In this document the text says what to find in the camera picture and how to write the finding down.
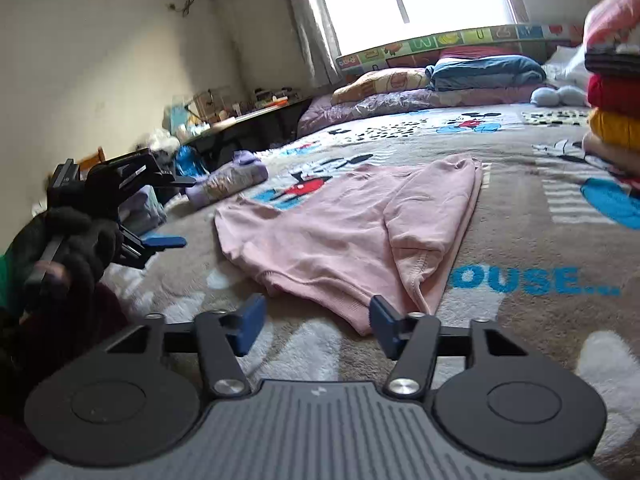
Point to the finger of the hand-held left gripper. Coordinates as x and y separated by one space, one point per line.
180 179
165 243

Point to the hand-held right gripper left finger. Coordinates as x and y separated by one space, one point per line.
250 322

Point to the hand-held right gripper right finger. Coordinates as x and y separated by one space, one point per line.
385 327

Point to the pink sweatshirt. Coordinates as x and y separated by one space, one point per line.
325 240

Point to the person's left forearm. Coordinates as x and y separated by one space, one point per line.
50 350

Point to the person's left hand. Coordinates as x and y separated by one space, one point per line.
80 240

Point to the blue plastic bag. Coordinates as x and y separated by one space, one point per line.
189 161

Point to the white plastic bag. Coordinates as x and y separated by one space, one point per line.
164 141

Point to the purple rolled garment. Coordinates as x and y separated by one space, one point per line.
230 182

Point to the small purple cloth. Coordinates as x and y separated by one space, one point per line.
246 158

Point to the low black table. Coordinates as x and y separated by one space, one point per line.
260 120

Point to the printed cartoon blanket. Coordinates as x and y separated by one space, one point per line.
500 210

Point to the purple quilt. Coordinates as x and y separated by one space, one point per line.
350 110

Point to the grey curtain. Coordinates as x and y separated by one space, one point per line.
310 25

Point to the yellow cartoon pillow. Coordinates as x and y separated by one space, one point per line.
380 85

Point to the person's maroon clothing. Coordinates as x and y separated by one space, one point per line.
15 445

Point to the blue folded quilt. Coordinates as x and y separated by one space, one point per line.
485 72

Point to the beige folded garment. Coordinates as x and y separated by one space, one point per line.
607 152

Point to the light blue plush toy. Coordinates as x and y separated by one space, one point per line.
560 96

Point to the colourful alphabet foam mat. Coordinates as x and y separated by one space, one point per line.
450 40

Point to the window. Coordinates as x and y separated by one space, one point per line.
415 0

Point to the yellow folded garment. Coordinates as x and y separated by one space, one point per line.
617 127

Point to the white cloth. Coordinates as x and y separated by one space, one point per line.
565 67

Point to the dark striped folded garment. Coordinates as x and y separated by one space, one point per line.
615 62

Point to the pink folded garment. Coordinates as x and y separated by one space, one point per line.
617 17

